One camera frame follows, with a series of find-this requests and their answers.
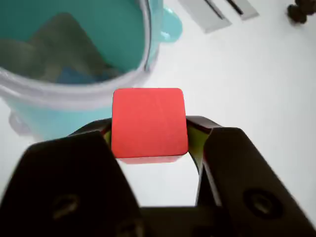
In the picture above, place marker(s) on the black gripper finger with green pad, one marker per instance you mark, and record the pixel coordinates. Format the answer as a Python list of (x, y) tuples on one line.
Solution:
[(61, 177), (247, 172)]

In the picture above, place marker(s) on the red cube block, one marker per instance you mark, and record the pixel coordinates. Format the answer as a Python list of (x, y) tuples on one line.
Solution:
[(148, 123)]

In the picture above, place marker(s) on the teal whale-shaped bin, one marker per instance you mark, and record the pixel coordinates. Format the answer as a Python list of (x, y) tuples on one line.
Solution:
[(49, 116)]

